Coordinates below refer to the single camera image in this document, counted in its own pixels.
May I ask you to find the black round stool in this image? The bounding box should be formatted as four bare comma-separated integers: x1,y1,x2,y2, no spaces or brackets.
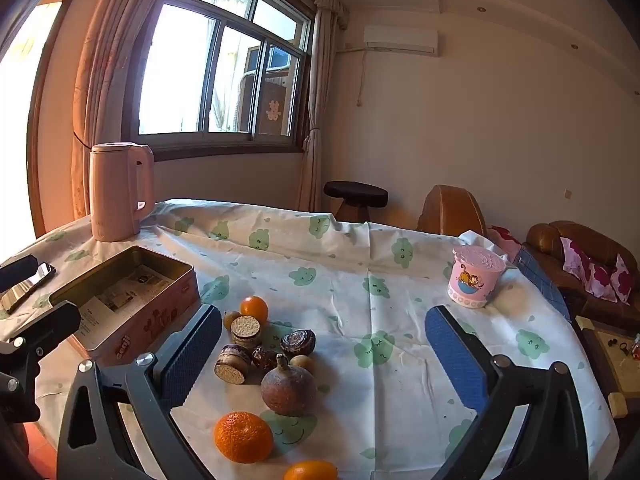
324,180,389,222

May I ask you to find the white green-print tablecloth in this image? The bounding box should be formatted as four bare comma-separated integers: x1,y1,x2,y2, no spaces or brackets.
0,199,621,480

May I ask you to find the pink tin box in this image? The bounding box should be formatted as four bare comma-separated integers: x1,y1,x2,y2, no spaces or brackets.
48,246,199,367

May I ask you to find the printed paper leaflet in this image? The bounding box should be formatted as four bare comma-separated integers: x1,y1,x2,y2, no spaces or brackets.
80,265,173,346

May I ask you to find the wide beige curtain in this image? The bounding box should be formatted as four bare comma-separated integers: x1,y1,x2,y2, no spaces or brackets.
70,0,173,218

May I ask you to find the rough-skinned orange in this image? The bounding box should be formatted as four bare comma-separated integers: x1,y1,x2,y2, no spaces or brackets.
214,411,274,464

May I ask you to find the pink floral pillow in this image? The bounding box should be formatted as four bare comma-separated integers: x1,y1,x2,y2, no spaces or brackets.
560,236,596,281
587,254,635,305

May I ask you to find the dark water chestnut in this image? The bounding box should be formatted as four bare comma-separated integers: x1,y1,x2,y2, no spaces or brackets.
251,346,278,373
280,329,317,358

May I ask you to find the hanging cord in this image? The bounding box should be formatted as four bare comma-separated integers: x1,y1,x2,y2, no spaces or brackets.
357,52,368,108

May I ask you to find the narrow beige curtain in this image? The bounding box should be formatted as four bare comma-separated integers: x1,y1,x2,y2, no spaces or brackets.
297,7,341,211

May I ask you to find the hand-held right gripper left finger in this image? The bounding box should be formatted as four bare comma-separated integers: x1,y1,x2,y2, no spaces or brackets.
56,304,223,480

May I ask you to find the brown leather sofa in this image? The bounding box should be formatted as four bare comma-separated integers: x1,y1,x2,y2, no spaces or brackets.
525,220,640,321

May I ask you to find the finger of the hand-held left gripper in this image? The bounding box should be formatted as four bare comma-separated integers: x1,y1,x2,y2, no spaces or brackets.
0,254,40,292
0,301,82,376

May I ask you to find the small smooth orange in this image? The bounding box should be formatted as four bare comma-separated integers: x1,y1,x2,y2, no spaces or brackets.
240,296,269,323

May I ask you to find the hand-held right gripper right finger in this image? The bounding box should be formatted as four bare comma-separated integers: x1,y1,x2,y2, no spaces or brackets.
425,305,591,480

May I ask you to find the white air conditioner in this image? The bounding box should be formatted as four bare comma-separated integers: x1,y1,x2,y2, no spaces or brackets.
363,25,440,57

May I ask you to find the smartphone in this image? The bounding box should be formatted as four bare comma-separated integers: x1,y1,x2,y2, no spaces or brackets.
0,262,57,311

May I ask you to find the red cloth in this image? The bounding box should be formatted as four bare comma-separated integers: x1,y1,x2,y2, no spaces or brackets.
487,225,523,263

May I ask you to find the pink electric kettle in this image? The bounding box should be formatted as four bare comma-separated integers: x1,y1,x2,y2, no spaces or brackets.
89,142,156,243

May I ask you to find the blue plaid cloth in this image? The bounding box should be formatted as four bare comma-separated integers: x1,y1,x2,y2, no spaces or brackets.
515,242,571,321

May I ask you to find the pink cartoon cup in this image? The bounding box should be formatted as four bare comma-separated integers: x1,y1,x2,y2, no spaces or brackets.
447,245,507,309

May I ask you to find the sliding window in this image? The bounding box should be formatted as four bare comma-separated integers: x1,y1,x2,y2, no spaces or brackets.
122,0,316,153

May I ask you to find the low wooden table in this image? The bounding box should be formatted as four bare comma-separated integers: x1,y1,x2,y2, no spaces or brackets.
572,315,640,418

